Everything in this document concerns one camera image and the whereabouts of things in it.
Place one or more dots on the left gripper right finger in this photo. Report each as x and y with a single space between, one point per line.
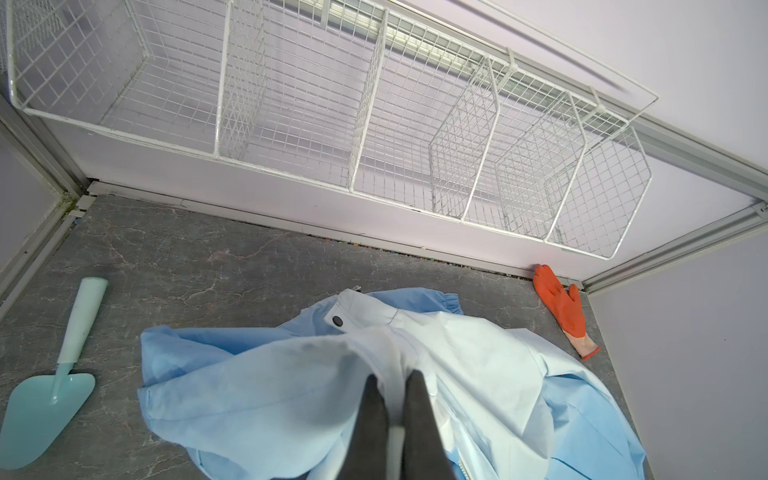
423 456

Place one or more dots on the orange red glove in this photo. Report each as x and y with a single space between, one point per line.
566 307

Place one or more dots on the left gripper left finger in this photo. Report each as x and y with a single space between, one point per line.
366 456

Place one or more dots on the mint green trowel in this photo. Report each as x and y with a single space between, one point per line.
40 407

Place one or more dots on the light blue jacket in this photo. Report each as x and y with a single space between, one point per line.
270 403

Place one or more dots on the white wire shelf basket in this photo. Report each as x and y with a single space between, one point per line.
373 99

